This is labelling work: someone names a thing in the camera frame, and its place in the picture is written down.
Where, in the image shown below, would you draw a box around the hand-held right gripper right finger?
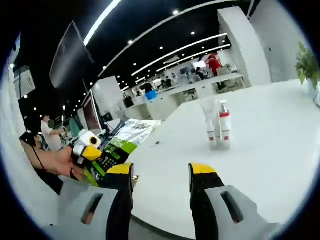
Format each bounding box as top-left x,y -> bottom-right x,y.
188,161 -> 281,240

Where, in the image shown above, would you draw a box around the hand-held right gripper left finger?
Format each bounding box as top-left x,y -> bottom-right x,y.
42,162 -> 135,240

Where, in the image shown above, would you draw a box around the green and silver foil packet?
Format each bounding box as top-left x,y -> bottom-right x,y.
84,119 -> 164,188

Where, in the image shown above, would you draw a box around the white skincare pump bottle red collar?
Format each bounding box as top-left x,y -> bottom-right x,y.
216,99 -> 232,136

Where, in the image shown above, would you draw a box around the white skincare tube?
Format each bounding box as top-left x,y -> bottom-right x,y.
199,98 -> 218,129

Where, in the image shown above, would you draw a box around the person's left hand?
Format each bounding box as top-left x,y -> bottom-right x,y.
56,148 -> 87,181

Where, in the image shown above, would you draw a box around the monitor on work stand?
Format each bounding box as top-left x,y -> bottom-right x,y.
82,88 -> 103,131

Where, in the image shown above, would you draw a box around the blue bin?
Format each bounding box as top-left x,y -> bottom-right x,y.
145,90 -> 158,102

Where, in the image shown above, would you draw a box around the person's white shirt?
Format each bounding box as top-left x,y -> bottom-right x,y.
1,82 -> 61,226

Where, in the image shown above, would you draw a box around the white ceiling air conditioner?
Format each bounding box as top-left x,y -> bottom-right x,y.
13,70 -> 36,97

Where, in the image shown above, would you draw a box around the dark studio light panel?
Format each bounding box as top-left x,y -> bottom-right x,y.
49,20 -> 96,89

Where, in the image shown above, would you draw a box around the white office counters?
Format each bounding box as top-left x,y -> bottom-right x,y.
124,73 -> 245,121

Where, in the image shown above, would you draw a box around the long ceiling strip light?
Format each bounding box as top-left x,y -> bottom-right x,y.
83,0 -> 124,46

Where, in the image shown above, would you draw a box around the green potted plant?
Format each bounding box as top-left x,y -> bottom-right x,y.
294,41 -> 320,101

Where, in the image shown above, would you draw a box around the thin black cable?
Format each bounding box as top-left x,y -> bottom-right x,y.
30,143 -> 49,172

